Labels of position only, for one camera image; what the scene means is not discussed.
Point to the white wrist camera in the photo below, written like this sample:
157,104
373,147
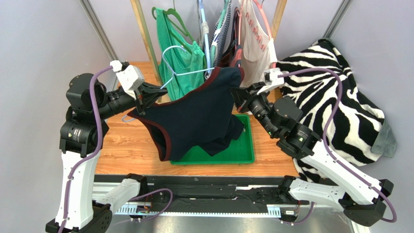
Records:
130,77
272,80

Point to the green plastic tray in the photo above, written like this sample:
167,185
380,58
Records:
240,151

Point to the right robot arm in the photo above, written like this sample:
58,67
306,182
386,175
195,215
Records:
361,198

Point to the wooden clothes rack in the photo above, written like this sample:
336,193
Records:
258,51

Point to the navy tank top maroon trim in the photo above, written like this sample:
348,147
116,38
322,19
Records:
203,117

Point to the green tank top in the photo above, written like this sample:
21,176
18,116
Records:
184,57

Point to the green plastic hanger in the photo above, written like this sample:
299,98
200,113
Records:
171,28

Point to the zebra print blanket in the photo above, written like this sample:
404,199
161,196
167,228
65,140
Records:
322,85

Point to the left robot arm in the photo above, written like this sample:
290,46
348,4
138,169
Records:
81,142

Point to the blue white striped tank top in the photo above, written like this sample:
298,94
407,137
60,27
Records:
220,33

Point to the maroon tank top dark trim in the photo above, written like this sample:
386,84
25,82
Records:
233,54

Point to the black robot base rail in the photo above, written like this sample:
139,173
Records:
226,196

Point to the grey tank top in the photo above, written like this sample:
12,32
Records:
203,34

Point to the pink plastic hanger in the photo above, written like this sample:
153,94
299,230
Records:
265,22

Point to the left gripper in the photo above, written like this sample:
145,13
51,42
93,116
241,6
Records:
151,92

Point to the light blue plastic hanger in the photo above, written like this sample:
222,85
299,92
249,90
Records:
202,17

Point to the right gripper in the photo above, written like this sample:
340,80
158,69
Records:
245,99

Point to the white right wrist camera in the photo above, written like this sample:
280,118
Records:
272,80

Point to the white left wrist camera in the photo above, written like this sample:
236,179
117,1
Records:
130,77

